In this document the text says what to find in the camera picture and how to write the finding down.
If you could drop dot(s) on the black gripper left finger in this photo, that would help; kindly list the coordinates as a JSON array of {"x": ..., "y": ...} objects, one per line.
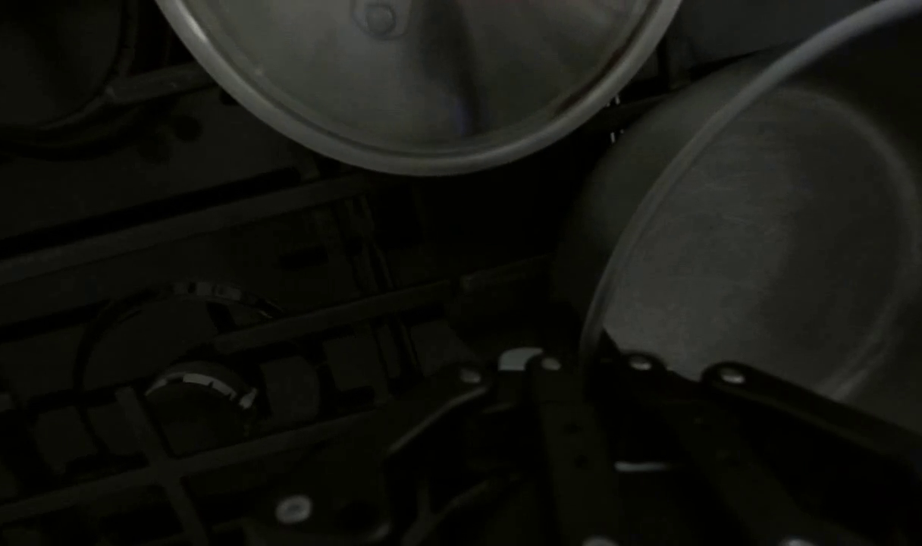
[{"x": 540, "y": 464}]

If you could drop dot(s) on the round gas burner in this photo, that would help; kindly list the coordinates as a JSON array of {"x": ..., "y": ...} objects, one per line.
[
  {"x": 192, "y": 389},
  {"x": 47, "y": 93}
]

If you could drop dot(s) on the black gas stove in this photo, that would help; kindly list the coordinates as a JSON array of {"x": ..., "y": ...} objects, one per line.
[{"x": 279, "y": 253}]

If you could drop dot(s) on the stainless steel pot lid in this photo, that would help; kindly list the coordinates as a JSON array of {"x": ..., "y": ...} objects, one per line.
[{"x": 421, "y": 71}]

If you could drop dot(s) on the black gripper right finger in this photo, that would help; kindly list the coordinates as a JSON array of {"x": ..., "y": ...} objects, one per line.
[{"x": 766, "y": 464}]

